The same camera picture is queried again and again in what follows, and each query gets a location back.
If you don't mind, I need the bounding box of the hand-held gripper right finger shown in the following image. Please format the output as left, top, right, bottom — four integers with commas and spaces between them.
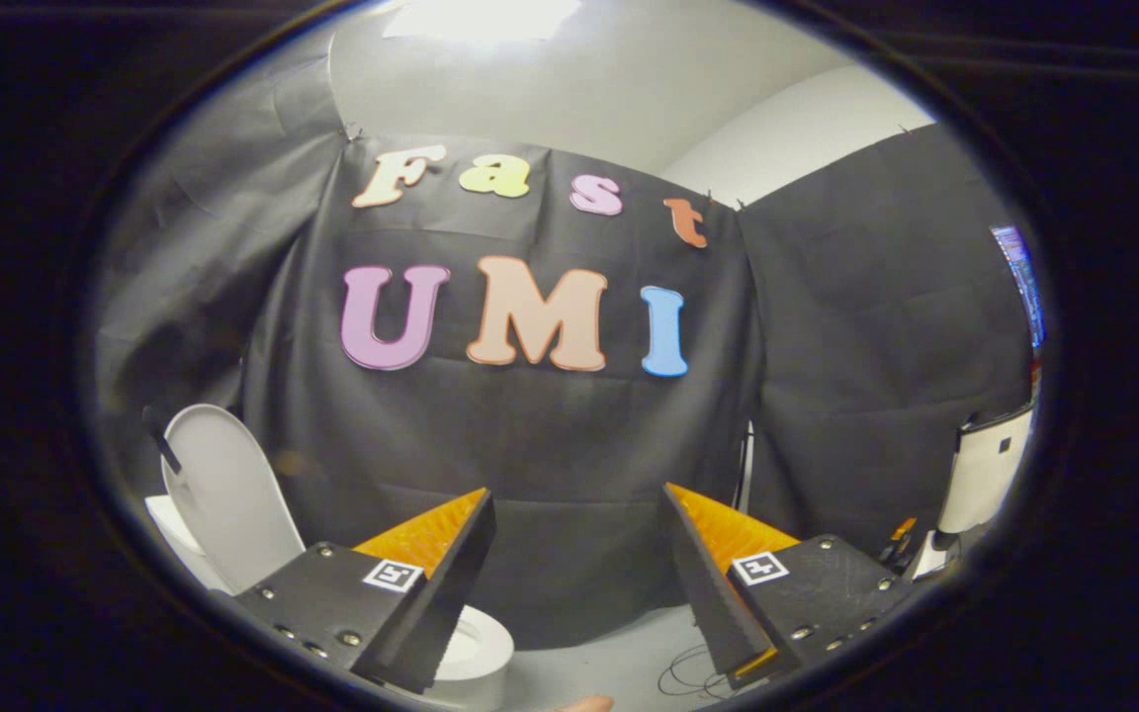
663, 482, 917, 690

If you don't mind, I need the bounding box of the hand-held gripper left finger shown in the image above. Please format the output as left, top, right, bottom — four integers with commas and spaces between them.
231, 487, 497, 695

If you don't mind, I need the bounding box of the white toilet lid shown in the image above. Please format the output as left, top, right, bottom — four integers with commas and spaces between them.
142, 403, 306, 594

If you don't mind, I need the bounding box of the white toilet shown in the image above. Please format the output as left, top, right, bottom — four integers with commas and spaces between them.
144, 494, 516, 711

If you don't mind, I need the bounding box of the black tripod light stand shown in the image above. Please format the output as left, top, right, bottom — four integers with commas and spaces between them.
734, 420, 758, 515

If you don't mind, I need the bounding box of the black backdrop cloth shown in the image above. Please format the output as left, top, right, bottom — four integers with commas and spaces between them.
95, 59, 1035, 654

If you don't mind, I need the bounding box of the orange and black tool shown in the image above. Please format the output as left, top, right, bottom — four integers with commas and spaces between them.
884, 516, 920, 571

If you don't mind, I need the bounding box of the white boxy device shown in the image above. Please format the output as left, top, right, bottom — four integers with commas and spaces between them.
935, 405, 1033, 540

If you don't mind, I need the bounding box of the blue lit screen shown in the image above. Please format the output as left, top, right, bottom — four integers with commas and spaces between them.
990, 224, 1046, 349

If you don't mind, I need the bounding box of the black floor cable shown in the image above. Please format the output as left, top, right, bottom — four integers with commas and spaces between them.
657, 643, 734, 699

